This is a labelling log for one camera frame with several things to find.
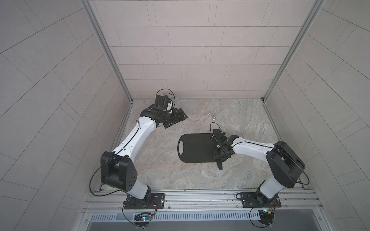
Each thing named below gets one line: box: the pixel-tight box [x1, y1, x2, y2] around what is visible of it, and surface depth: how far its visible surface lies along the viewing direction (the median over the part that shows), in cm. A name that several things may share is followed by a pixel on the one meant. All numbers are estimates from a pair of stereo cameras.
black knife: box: [216, 158, 223, 170], surface depth 84 cm
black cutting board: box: [177, 133, 219, 163], surface depth 91 cm
